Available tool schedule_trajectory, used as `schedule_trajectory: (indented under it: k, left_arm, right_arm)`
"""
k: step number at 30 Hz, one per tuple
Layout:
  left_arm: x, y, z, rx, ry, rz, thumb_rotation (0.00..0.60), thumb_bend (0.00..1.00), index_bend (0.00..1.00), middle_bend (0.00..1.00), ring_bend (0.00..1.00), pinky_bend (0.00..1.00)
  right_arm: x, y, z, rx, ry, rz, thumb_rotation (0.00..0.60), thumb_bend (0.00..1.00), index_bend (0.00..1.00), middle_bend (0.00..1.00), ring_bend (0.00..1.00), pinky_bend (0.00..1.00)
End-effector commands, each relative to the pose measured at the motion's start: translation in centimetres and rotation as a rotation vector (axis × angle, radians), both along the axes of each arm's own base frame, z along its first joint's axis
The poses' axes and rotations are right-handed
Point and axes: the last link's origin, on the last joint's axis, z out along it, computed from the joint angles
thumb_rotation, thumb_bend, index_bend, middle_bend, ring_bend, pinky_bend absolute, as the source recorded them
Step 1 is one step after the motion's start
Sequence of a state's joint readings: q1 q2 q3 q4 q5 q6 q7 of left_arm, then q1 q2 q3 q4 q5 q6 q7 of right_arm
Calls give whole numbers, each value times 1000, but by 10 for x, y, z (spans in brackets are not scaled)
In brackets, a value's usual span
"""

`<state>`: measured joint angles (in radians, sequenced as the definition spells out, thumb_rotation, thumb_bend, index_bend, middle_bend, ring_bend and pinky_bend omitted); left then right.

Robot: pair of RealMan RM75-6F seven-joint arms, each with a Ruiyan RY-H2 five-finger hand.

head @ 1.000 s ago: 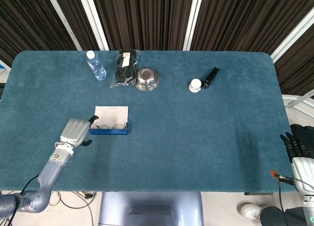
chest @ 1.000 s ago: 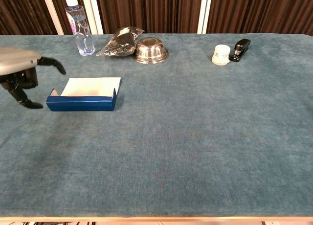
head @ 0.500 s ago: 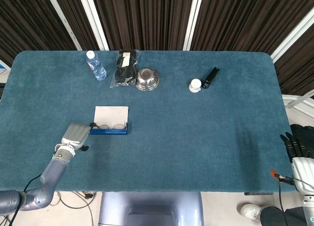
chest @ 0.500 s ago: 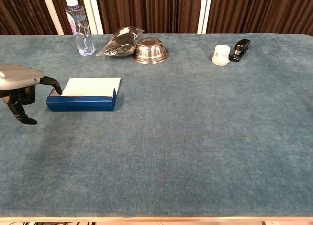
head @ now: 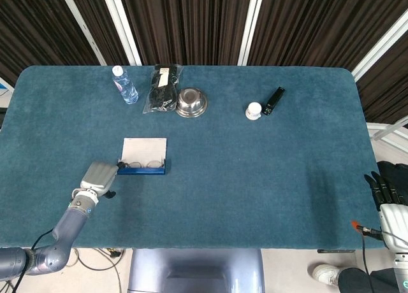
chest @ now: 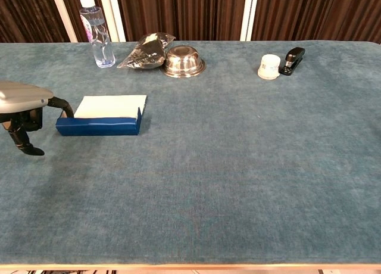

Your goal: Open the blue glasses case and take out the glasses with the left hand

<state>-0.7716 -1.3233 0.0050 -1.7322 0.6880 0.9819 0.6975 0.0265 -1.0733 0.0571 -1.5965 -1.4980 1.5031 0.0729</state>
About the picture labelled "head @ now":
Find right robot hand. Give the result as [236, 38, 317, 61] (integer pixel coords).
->
[364, 171, 408, 251]

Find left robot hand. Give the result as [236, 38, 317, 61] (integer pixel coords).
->
[79, 161, 126, 199]

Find blue glasses case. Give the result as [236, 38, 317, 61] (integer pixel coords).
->
[116, 138, 171, 176]

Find eyeglasses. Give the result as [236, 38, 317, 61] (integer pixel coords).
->
[122, 160, 165, 169]

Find dark trouser leg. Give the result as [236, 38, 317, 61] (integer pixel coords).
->
[337, 267, 398, 293]

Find white sneaker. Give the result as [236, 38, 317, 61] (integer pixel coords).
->
[311, 263, 340, 287]

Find clear plastic water bottle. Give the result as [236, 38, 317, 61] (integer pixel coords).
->
[111, 65, 140, 105]

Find plastic bag with black cloth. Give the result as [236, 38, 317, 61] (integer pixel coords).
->
[142, 64, 184, 115]

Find stainless steel bowl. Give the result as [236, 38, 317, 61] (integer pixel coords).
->
[175, 87, 208, 118]

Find blue table cloth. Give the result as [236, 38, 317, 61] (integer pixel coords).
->
[0, 65, 385, 251]

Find white and blue board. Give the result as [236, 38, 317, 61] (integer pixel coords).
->
[0, 77, 15, 109]

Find blue-grey robot torso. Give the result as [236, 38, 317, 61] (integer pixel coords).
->
[127, 248, 266, 293]

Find small white jar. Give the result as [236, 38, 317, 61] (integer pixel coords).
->
[245, 102, 263, 121]

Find black remote device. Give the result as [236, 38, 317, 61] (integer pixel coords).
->
[261, 86, 286, 117]

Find dark brown curtain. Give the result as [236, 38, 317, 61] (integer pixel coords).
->
[0, 0, 408, 125]

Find black cable with orange plug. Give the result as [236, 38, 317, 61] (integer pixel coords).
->
[350, 220, 383, 293]

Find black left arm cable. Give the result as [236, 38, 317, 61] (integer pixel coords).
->
[12, 228, 55, 293]

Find white metal floor frame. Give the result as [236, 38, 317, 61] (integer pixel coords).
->
[365, 119, 408, 146]

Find white frame post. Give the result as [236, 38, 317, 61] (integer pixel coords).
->
[58, 0, 108, 66]
[237, 0, 266, 66]
[99, 0, 143, 66]
[351, 9, 408, 83]

